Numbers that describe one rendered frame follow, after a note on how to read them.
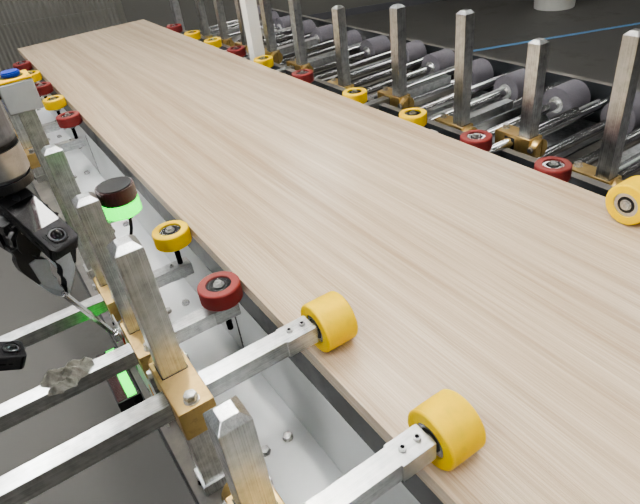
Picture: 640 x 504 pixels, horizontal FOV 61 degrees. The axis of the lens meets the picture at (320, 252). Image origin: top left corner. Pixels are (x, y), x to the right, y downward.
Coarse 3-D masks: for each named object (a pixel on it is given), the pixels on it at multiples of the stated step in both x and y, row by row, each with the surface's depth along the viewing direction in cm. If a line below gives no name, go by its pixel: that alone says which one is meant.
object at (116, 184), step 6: (108, 180) 87; (114, 180) 87; (120, 180) 87; (126, 180) 86; (102, 186) 86; (108, 186) 85; (114, 186) 85; (120, 186) 85; (126, 186) 85; (102, 192) 84; (108, 192) 84; (114, 192) 84; (126, 204) 85; (108, 222) 86; (132, 222) 90; (132, 228) 90; (114, 234) 88
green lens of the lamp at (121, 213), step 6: (138, 198) 87; (132, 204) 86; (138, 204) 87; (108, 210) 85; (114, 210) 85; (120, 210) 85; (126, 210) 86; (132, 210) 86; (138, 210) 87; (108, 216) 86; (114, 216) 86; (120, 216) 86; (126, 216) 86; (132, 216) 87
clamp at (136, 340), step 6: (120, 324) 100; (126, 330) 98; (138, 330) 98; (126, 336) 97; (132, 336) 97; (138, 336) 96; (132, 342) 95; (138, 342) 95; (132, 348) 95; (138, 348) 94; (138, 354) 93; (144, 354) 92; (138, 360) 94; (144, 360) 92; (144, 366) 93; (144, 372) 94
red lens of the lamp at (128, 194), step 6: (132, 180) 86; (96, 186) 86; (132, 186) 86; (96, 192) 84; (120, 192) 84; (126, 192) 84; (132, 192) 86; (102, 198) 84; (108, 198) 84; (114, 198) 84; (120, 198) 84; (126, 198) 85; (132, 198) 86; (102, 204) 85; (108, 204) 84; (114, 204) 84; (120, 204) 85
